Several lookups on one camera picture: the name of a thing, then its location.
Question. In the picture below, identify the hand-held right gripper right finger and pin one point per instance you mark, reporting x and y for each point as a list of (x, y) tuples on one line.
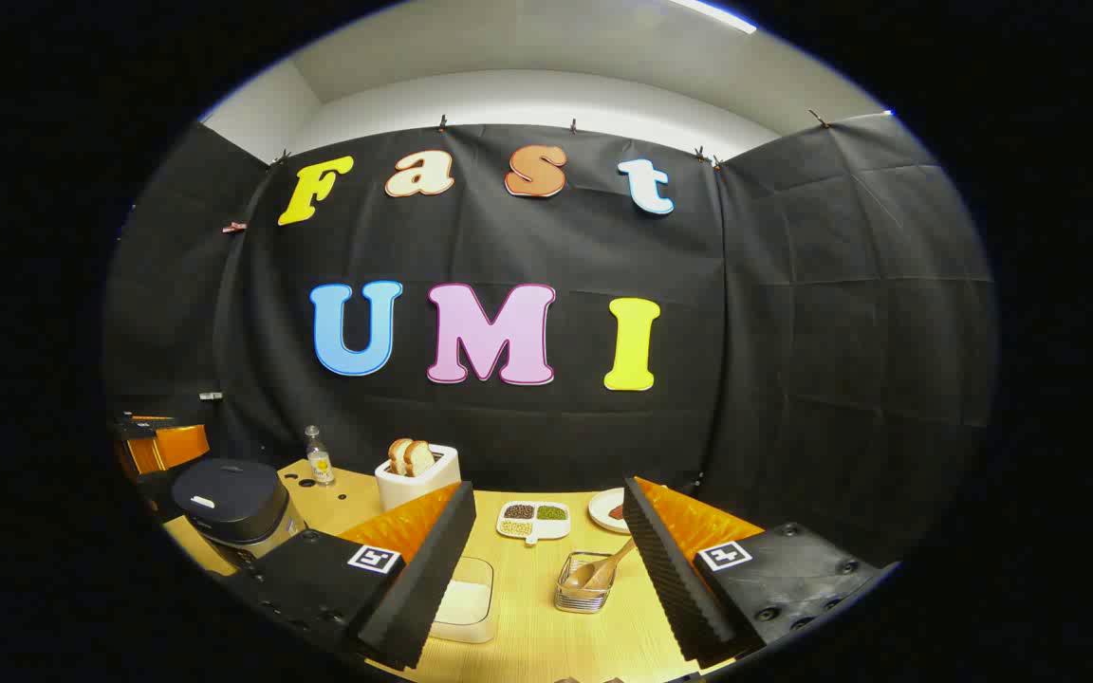
[(670, 579)]

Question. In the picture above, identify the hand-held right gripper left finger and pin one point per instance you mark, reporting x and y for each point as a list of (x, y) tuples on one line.
[(428, 569)]

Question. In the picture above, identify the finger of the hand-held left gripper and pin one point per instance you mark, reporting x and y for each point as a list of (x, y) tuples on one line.
[(172, 451)]

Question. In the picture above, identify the wooden spoon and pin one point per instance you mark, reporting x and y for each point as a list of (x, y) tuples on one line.
[(603, 569)]

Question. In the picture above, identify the black rice cooker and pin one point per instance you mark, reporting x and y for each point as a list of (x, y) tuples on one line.
[(233, 498)]

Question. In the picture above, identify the clear square chopstick holder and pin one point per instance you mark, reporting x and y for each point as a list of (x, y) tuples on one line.
[(584, 599)]

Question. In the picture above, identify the white toaster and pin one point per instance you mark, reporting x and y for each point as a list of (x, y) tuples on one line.
[(404, 489)]

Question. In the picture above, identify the white round plate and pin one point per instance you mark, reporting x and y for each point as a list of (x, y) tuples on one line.
[(601, 512)]

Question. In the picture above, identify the toasted bread slice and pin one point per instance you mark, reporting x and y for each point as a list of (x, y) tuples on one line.
[(398, 455), (421, 459)]

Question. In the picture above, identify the white divided dish of beans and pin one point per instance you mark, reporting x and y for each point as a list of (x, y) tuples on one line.
[(533, 520)]

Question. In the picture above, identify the glass bottle with yellow label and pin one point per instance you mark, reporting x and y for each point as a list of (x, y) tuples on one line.
[(320, 463)]

